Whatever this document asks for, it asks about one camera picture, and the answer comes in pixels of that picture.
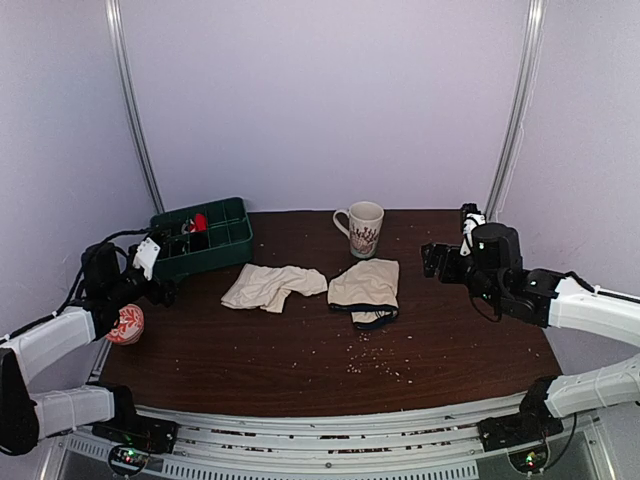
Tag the left aluminium frame post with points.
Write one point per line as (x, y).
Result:
(118, 41)

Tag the right aluminium frame post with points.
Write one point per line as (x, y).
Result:
(523, 91)

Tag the white patterned ceramic mug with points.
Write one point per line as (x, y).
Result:
(361, 223)

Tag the aluminium frame post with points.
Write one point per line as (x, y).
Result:
(523, 91)
(118, 41)

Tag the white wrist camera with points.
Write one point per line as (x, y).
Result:
(146, 254)
(471, 217)

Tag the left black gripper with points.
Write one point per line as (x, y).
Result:
(166, 298)

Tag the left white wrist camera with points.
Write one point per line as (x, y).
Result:
(146, 254)

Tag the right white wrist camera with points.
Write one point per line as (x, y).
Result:
(471, 217)

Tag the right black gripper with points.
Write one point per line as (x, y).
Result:
(431, 261)

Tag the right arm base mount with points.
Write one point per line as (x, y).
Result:
(508, 431)

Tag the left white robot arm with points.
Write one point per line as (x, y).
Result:
(91, 311)

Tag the cream boxer underwear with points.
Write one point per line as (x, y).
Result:
(267, 288)

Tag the red item in tray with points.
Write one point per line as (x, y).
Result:
(195, 224)

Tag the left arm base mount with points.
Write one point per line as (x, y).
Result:
(148, 434)

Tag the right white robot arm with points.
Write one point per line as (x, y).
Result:
(563, 300)

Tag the green compartment tray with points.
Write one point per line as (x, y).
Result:
(228, 240)

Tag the cream underwear navy trim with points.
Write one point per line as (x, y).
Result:
(367, 291)

